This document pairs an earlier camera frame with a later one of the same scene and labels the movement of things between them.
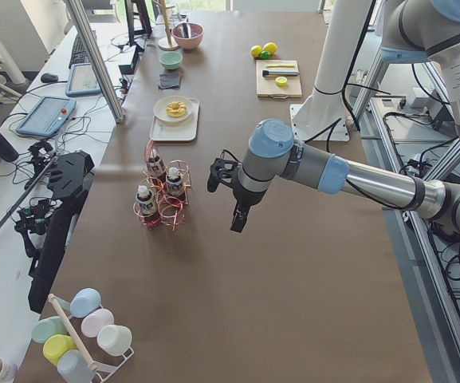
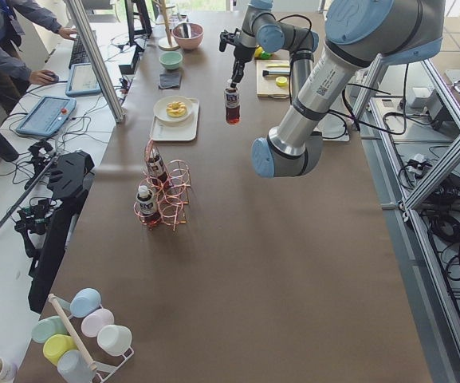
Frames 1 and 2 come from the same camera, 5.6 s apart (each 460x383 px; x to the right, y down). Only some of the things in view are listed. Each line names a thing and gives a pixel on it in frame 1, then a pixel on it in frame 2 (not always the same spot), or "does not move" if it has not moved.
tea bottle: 175,188 → 233,114
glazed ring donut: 175,109 does not move
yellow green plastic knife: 280,65 does not move
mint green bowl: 171,60 does not move
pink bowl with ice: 187,35 does not move
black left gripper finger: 238,219 → 235,75
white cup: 114,340 does not move
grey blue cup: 74,368 does not move
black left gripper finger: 239,218 → 237,77
